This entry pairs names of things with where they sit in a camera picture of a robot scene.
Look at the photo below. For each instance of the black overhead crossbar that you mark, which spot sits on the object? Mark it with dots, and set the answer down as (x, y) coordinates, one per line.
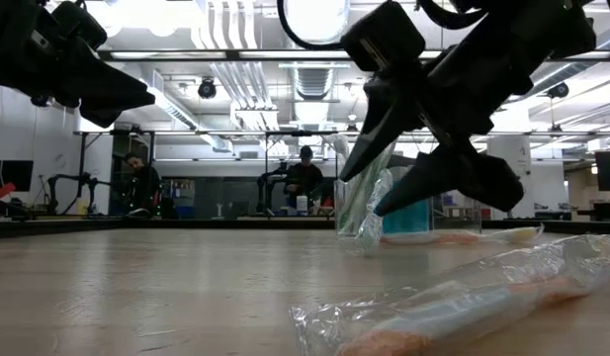
(210, 55)

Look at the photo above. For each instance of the white pillar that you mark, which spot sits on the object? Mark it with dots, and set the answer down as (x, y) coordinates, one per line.
(507, 146)

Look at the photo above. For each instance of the black wall screen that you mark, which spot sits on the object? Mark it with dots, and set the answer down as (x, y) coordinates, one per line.
(10, 174)

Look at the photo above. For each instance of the black aluminium table frame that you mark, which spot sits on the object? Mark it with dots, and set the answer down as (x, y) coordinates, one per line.
(136, 223)

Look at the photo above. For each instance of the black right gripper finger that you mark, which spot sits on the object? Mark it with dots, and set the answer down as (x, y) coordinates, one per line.
(383, 123)
(462, 173)

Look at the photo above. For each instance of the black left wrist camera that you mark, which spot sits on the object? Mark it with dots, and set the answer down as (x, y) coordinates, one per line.
(79, 25)

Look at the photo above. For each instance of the person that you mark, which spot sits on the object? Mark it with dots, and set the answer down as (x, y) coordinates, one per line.
(146, 185)
(304, 178)

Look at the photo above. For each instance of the black background robot arm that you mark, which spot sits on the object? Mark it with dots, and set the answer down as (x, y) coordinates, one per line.
(72, 183)
(267, 185)

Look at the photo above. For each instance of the black ceiling spotlight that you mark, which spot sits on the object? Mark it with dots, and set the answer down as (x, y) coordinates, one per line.
(40, 101)
(559, 90)
(207, 88)

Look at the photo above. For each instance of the orange toothbrush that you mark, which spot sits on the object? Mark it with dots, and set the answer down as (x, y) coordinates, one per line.
(458, 238)
(458, 306)

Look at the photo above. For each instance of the orange red object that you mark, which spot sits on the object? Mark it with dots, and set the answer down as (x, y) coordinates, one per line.
(3, 191)

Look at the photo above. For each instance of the silver ventilation duct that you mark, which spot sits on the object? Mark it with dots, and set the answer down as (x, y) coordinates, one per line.
(571, 66)
(312, 81)

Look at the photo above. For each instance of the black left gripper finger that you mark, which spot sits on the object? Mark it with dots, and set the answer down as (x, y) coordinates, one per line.
(112, 94)

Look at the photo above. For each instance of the clear acrylic organizer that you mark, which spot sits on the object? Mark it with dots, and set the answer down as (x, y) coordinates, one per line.
(458, 215)

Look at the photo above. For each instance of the black monitor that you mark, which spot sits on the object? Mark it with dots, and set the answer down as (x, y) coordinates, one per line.
(608, 170)

